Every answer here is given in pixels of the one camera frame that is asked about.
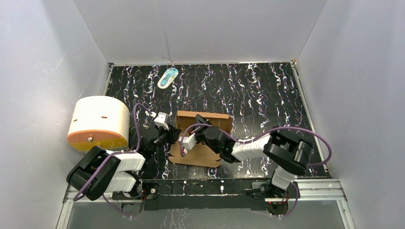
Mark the white orange round container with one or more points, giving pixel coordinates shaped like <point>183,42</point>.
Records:
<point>99,121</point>

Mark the aluminium front rail frame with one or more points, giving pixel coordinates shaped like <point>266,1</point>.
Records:
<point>213,204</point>

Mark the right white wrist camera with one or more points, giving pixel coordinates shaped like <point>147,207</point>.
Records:
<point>186,144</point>

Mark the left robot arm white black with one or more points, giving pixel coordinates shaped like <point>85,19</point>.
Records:
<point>101,170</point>

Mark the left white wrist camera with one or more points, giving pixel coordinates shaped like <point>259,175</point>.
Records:
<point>160,120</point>

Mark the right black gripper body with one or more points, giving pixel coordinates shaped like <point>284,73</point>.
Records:
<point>200,137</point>

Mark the blue white blister package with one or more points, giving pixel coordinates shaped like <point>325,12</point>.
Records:
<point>167,78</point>

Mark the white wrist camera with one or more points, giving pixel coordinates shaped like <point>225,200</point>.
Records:
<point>186,144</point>
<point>160,120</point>

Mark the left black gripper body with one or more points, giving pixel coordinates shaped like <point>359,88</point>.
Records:
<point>171,132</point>

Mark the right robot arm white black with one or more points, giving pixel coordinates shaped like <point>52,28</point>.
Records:
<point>288,150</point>

